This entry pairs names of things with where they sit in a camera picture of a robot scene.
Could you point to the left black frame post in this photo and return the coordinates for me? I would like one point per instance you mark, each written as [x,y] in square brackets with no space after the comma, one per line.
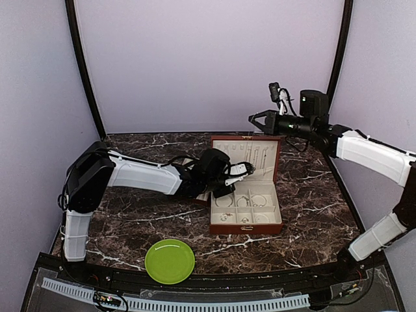
[82,67]

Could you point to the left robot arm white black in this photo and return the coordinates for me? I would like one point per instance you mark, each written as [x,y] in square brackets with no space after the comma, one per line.
[99,168]

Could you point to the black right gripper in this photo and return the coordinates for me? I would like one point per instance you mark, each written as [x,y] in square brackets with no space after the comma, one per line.
[270,127]

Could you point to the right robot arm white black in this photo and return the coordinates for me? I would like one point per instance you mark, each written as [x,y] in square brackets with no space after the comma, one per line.
[338,141]

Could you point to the black frame post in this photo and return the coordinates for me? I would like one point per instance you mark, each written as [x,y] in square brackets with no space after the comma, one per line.
[341,47]
[82,67]

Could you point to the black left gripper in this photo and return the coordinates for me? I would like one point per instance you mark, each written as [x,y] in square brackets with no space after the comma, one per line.
[220,194]

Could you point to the jewelry tray brown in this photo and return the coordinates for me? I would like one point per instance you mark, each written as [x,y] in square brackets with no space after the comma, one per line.
[195,182]

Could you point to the brown jewelry box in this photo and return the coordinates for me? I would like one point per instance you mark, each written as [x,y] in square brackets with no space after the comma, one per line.
[253,207]

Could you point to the white slotted cable duct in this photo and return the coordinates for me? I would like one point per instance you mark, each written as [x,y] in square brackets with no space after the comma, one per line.
[170,301]

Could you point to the green plate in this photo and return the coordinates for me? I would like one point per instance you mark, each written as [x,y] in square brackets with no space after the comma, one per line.
[169,261]

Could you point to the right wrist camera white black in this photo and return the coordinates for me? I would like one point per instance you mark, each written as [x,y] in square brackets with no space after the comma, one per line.
[281,97]

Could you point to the right black frame post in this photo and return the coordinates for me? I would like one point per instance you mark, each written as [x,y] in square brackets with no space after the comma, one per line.
[341,47]

